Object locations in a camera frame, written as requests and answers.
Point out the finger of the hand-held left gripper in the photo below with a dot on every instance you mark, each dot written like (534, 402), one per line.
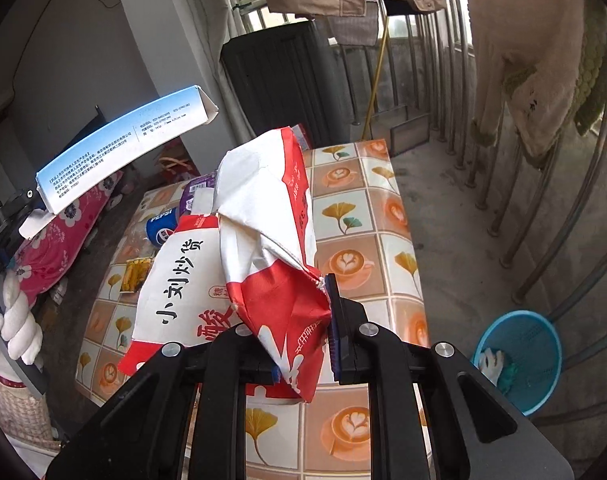
(20, 202)

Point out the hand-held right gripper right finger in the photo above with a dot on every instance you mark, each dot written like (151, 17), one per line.
(336, 350)

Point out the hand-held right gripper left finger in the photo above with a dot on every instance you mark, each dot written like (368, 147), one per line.
(233, 360)

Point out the blue and white carton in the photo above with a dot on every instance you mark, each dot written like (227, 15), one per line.
(123, 145)

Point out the red and white paper bag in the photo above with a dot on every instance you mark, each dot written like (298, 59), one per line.
(263, 210)

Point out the blue plastic wastebasket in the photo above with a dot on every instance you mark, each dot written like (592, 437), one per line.
(533, 350)

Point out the person's left forearm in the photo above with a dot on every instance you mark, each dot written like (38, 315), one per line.
(18, 410)

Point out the person's left hand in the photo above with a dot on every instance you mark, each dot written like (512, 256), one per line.
(18, 330)

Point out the pink floral cloth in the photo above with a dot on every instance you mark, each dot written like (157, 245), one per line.
(68, 230)

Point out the black flat panel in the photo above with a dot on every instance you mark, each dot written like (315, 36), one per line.
(95, 125)

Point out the small yellow snack packet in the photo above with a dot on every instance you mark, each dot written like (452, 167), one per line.
(133, 275)

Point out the printed tablecloth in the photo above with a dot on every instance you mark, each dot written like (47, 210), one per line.
(353, 210)

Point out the red patterned bag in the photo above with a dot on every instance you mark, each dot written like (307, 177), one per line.
(176, 165)

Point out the purple packet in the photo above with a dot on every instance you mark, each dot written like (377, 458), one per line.
(193, 195)

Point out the metal railing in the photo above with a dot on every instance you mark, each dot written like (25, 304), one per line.
(523, 294)

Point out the white and pink carton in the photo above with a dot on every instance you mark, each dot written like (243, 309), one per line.
(306, 137)

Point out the metal dustpan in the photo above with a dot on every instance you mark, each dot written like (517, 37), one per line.
(408, 135)

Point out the black ribbed suitcase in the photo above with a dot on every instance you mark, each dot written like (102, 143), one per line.
(283, 80)

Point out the white curtain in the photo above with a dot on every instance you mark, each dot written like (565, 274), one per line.
(232, 15)

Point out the grey hanging cloth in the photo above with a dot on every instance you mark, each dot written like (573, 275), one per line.
(353, 27)

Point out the cream fleece garment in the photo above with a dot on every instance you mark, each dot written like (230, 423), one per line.
(523, 35)

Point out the green knit garment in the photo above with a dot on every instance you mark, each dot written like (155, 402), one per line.
(596, 75)

